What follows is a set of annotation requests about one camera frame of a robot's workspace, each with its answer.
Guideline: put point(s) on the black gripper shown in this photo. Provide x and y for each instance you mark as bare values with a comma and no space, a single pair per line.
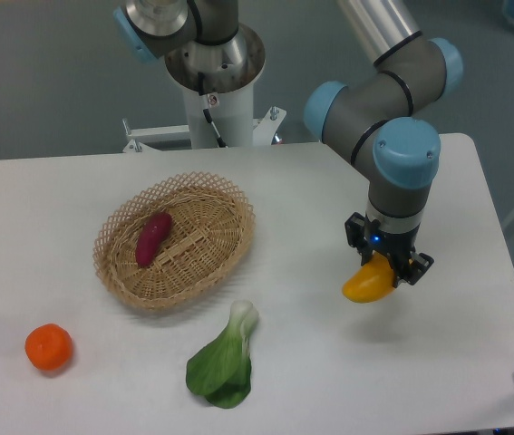
393,237

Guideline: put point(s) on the yellow mango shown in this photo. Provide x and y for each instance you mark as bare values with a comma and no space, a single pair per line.
372,282

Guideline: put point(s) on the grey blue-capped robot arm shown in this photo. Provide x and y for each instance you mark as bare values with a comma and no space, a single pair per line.
373,126

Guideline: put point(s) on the woven wicker basket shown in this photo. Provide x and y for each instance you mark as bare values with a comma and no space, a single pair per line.
213,225

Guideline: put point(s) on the green bok choy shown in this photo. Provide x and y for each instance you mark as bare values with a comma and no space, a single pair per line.
220,372

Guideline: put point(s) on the purple sweet potato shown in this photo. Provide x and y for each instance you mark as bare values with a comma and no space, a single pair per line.
155,231

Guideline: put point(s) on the orange tangerine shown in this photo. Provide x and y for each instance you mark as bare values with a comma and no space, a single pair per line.
49,347

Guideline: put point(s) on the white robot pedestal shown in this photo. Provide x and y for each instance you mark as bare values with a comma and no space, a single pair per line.
217,86

